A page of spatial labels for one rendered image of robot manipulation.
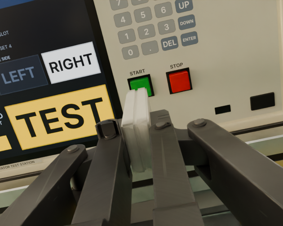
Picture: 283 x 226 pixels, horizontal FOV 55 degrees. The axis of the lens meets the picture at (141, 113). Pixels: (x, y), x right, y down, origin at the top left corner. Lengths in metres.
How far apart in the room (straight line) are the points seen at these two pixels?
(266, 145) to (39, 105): 0.22
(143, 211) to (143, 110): 0.36
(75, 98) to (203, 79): 0.13
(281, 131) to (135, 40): 0.16
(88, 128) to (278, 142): 0.19
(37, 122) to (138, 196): 0.13
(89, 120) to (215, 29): 0.15
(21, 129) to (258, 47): 0.25
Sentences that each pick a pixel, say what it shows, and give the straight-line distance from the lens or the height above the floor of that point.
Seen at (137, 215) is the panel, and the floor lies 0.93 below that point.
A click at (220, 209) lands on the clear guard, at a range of 0.28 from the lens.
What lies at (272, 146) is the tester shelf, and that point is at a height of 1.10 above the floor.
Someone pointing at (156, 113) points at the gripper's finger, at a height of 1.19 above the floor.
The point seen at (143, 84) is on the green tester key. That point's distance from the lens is 0.26.
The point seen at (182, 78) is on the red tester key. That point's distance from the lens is 0.26.
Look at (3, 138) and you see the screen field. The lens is 0.32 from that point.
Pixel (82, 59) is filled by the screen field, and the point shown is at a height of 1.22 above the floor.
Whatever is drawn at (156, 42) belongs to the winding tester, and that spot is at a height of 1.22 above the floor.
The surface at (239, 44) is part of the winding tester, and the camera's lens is 0.28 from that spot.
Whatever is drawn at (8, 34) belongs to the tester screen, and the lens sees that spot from 0.29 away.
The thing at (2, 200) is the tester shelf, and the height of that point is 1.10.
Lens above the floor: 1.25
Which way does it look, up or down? 19 degrees down
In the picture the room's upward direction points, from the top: 13 degrees counter-clockwise
